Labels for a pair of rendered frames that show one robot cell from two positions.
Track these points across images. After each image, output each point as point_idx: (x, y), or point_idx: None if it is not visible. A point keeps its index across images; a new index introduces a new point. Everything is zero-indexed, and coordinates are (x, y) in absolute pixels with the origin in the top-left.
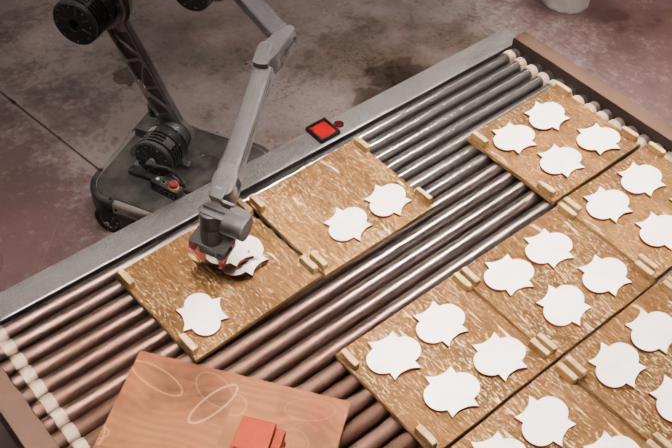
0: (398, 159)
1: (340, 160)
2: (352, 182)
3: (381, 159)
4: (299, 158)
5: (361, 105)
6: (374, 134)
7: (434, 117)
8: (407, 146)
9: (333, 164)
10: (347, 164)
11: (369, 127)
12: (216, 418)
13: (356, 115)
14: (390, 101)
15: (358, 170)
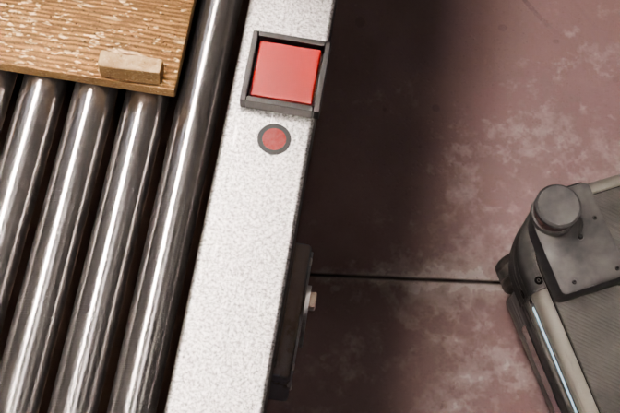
0: (19, 132)
1: None
2: None
3: (69, 109)
4: None
5: (279, 257)
6: (159, 185)
7: (50, 400)
8: (40, 214)
9: None
10: None
11: (184, 185)
12: None
13: (257, 207)
14: (215, 343)
15: None
